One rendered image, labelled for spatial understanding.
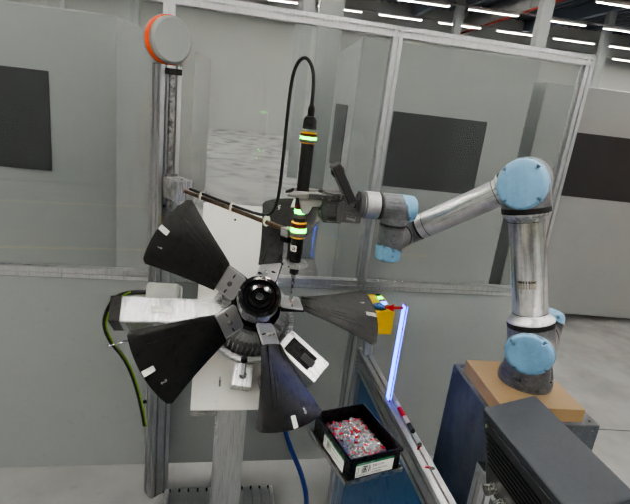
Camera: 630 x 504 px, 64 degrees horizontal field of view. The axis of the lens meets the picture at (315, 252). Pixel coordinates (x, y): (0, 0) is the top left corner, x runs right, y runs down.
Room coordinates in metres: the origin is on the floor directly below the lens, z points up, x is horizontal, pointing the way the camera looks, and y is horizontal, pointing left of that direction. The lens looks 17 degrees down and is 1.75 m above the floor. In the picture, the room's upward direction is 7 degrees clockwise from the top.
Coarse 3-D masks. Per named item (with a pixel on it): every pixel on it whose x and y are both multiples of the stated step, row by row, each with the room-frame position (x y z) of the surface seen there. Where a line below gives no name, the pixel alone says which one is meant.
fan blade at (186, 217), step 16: (176, 208) 1.39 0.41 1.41; (192, 208) 1.39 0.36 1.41; (176, 224) 1.38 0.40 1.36; (192, 224) 1.37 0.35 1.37; (160, 240) 1.37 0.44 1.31; (176, 240) 1.37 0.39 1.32; (192, 240) 1.36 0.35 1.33; (208, 240) 1.35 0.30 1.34; (144, 256) 1.37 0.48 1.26; (160, 256) 1.36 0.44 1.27; (176, 256) 1.36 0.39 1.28; (192, 256) 1.35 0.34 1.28; (208, 256) 1.34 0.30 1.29; (224, 256) 1.34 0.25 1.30; (176, 272) 1.36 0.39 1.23; (192, 272) 1.35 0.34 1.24; (208, 272) 1.34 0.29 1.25
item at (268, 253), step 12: (264, 204) 1.57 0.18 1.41; (288, 204) 1.53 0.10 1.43; (276, 216) 1.52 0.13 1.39; (288, 216) 1.50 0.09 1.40; (312, 216) 1.47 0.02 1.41; (264, 228) 1.51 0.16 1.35; (312, 228) 1.44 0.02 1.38; (264, 240) 1.48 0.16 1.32; (276, 240) 1.45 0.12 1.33; (264, 252) 1.44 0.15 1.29; (276, 252) 1.41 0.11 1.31
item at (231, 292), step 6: (228, 270) 1.33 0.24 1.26; (234, 270) 1.33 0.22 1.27; (222, 276) 1.34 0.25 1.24; (228, 276) 1.34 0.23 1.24; (240, 276) 1.33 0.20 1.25; (222, 282) 1.34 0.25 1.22; (234, 282) 1.33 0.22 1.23; (240, 282) 1.33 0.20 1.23; (216, 288) 1.35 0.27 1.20; (222, 288) 1.34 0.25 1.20; (228, 288) 1.34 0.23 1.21; (234, 288) 1.33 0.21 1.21; (228, 294) 1.34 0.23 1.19; (234, 294) 1.33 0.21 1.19
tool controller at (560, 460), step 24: (504, 408) 0.83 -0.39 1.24; (528, 408) 0.83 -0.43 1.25; (504, 432) 0.77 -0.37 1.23; (528, 432) 0.76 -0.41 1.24; (552, 432) 0.76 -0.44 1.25; (504, 456) 0.76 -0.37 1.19; (528, 456) 0.71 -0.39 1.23; (552, 456) 0.70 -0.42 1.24; (576, 456) 0.70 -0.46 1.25; (504, 480) 0.76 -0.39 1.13; (528, 480) 0.69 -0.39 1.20; (552, 480) 0.65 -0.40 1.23; (576, 480) 0.65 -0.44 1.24; (600, 480) 0.65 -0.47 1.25
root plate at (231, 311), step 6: (234, 306) 1.27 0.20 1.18; (222, 312) 1.25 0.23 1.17; (228, 312) 1.26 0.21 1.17; (234, 312) 1.27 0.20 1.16; (216, 318) 1.24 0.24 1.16; (222, 318) 1.25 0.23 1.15; (228, 318) 1.26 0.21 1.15; (234, 318) 1.27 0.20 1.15; (240, 318) 1.29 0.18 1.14; (222, 324) 1.25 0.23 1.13; (228, 324) 1.26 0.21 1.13; (234, 324) 1.28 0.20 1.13; (240, 324) 1.29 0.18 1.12; (222, 330) 1.25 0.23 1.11; (228, 330) 1.27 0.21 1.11; (228, 336) 1.27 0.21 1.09
